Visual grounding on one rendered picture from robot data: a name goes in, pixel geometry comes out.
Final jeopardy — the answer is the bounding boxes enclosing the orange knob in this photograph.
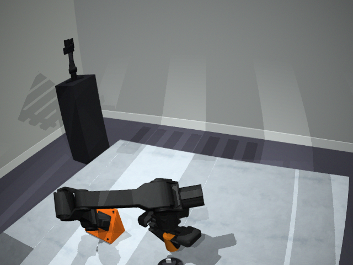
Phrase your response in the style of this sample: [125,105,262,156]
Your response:
[163,233,178,252]

